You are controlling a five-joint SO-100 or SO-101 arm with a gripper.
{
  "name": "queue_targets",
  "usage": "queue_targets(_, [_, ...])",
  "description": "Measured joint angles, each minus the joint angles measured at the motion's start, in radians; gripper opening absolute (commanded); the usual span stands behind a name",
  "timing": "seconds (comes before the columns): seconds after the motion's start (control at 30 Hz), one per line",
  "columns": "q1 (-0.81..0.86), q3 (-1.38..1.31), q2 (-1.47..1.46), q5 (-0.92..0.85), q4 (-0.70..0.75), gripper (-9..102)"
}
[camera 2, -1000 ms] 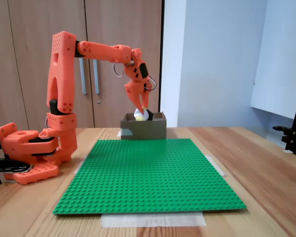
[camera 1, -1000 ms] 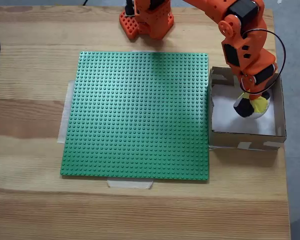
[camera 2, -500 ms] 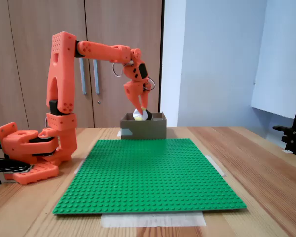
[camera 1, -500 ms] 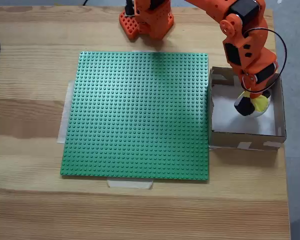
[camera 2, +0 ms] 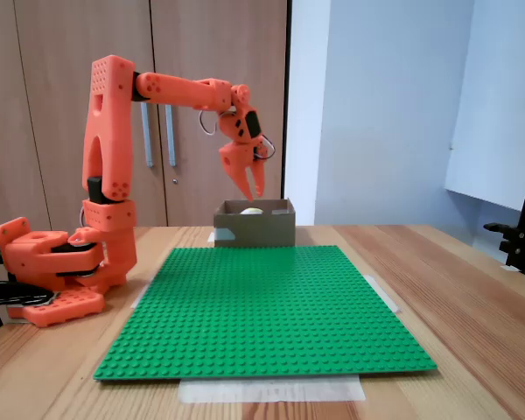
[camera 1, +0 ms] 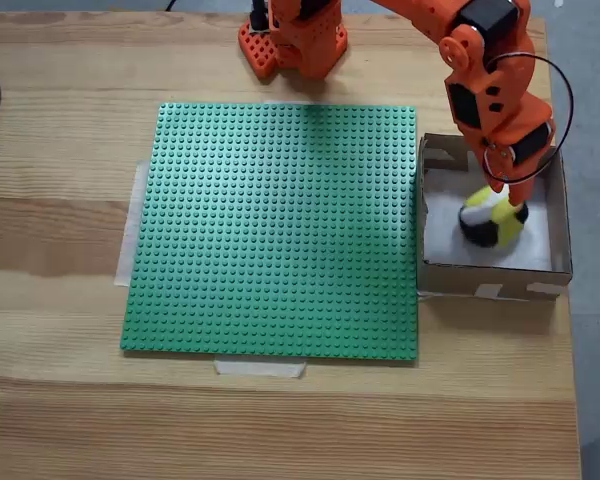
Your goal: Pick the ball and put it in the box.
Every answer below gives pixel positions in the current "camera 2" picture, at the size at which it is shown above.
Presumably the open cardboard box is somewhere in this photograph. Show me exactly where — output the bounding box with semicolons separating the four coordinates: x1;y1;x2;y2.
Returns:
213;199;298;249

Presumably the brown wooden cabinet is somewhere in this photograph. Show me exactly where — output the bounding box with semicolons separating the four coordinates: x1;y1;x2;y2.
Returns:
0;0;292;228

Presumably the green studded baseplate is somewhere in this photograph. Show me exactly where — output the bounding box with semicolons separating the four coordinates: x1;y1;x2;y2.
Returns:
92;244;438;382

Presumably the short masking tape strip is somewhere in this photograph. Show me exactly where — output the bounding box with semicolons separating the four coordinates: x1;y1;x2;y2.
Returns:
361;273;403;314
129;275;155;310

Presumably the wide masking tape strip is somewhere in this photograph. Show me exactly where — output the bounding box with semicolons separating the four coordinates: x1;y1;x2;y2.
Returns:
178;374;368;404

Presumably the white board panel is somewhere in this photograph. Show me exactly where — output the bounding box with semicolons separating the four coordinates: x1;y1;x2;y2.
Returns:
444;0;525;212

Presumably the gripper motor cable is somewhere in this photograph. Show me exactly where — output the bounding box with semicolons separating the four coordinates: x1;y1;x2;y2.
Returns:
254;133;277;162

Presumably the wrist motor cable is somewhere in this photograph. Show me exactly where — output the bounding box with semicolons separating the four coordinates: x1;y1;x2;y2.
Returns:
197;108;222;136

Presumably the metal cabinet handle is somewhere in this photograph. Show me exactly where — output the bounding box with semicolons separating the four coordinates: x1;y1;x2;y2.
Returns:
164;104;178;168
139;102;154;168

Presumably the black camera stand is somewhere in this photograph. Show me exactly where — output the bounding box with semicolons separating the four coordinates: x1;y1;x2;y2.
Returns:
483;129;525;276

